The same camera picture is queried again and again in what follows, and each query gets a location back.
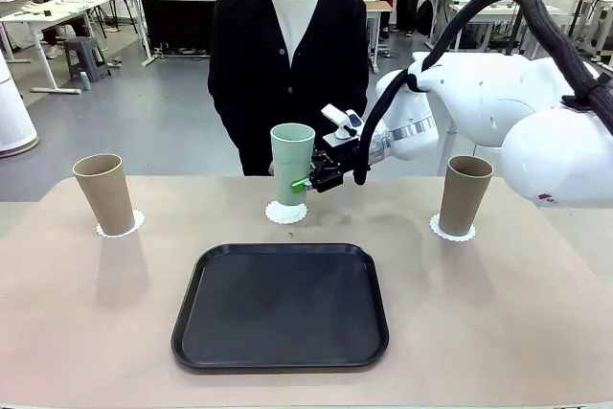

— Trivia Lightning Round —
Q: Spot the small brown-top table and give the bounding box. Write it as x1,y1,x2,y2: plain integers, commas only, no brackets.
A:
366,0,394,73

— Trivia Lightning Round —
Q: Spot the white t-shirt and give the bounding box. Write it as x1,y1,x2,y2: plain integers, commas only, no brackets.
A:
265,0,326,69

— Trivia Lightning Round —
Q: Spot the brown tall cup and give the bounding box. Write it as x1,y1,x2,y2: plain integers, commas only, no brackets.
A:
72,153,137,236
439,154,495,237

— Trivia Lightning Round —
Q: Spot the grey plastic stool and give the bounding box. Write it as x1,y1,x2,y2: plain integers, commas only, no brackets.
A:
63,36,112,83

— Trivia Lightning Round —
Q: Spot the person's left forearm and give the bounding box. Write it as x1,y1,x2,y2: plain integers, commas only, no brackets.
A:
329,78,370,118

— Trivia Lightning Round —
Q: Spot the person in black cardigan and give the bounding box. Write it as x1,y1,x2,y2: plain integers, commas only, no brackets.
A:
207,0,370,177

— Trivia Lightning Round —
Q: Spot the black backpack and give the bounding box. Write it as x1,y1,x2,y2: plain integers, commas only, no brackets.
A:
415,0,435,38

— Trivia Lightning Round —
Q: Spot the black plastic tray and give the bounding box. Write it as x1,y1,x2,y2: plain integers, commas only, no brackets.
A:
170,242,390,372

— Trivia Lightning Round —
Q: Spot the green tall cup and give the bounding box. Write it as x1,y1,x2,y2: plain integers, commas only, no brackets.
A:
269,123,316,208

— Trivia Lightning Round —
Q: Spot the desk with black panel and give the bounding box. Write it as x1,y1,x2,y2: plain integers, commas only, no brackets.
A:
117,0,224,68

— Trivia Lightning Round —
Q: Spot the white desk with items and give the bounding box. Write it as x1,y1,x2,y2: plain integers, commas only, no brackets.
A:
0,0,112,96

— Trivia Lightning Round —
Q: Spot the black tripod stand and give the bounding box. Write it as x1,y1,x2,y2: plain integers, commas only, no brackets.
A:
500,0,547,57

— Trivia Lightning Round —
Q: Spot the long white desk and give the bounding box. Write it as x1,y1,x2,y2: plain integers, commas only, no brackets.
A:
447,2,569,54

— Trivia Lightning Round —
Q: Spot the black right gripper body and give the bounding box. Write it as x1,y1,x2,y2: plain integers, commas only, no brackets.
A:
323,133,362,183

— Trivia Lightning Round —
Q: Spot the person's right forearm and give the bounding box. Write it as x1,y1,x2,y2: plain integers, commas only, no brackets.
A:
208,87,274,173

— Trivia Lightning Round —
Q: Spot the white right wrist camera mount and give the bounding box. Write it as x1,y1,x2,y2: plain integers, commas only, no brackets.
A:
320,102,364,141

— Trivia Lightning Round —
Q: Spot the black braided cable sleeve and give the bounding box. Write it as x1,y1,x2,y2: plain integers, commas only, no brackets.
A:
353,0,613,186

